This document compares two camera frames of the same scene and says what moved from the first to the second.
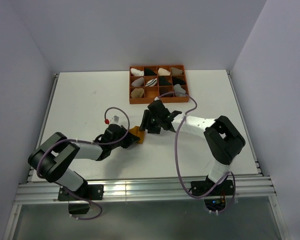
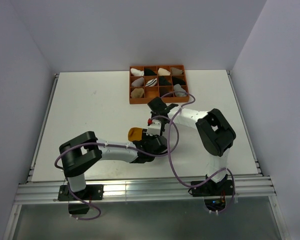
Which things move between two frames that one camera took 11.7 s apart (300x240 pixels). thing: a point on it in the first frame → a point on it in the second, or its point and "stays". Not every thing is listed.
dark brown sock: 164,90 stays
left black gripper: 130,138 → 144,136
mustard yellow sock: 141,134 stays
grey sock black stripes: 177,88 stays
